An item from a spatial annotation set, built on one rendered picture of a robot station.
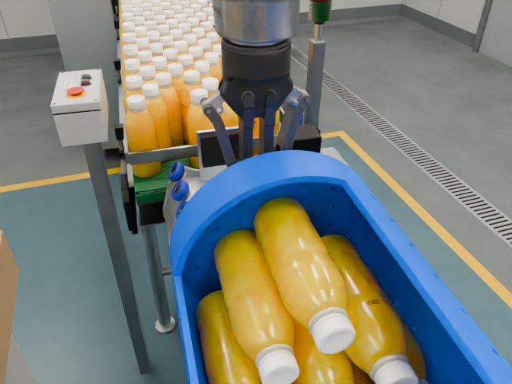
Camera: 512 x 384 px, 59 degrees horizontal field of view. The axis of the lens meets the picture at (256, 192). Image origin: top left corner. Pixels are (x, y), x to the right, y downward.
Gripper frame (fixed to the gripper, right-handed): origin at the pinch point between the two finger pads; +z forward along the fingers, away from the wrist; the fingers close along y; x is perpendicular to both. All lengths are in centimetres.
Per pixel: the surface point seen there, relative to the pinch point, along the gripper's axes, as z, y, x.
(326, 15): -1, -39, -74
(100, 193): 35, 27, -57
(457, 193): 116, -150, -127
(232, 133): 11.5, -4.3, -37.4
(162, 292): 95, 17, -74
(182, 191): 18.8, 7.9, -29.2
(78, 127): 12, 28, -49
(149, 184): 26, 14, -45
